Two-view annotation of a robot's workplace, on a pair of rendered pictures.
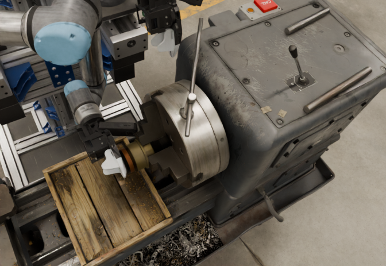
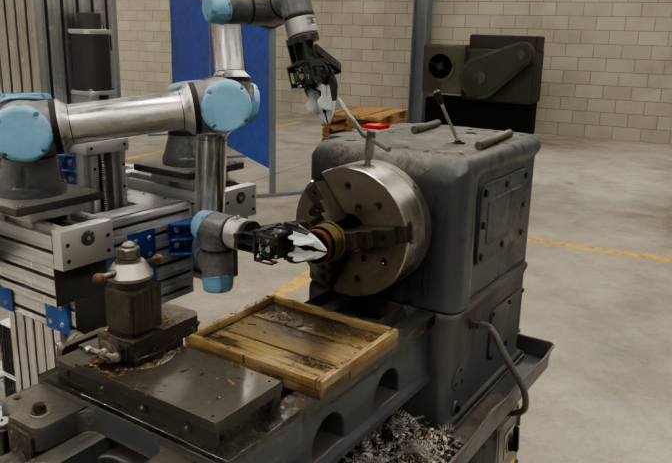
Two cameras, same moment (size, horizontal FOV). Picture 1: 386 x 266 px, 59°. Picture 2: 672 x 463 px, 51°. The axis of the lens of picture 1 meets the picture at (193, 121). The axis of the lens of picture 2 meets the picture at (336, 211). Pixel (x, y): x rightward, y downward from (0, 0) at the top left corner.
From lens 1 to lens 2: 125 cm
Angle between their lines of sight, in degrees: 44
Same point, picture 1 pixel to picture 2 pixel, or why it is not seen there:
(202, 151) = (402, 193)
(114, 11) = not seen: hidden behind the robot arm
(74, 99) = (215, 218)
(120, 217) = (326, 348)
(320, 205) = not seen: outside the picture
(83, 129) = (246, 233)
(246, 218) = (479, 417)
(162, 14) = (318, 63)
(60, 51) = (228, 108)
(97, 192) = (276, 339)
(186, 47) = (324, 150)
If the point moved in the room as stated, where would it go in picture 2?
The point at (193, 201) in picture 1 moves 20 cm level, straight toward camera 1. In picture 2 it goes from (407, 327) to (427, 366)
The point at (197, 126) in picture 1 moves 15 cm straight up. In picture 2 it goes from (384, 172) to (387, 107)
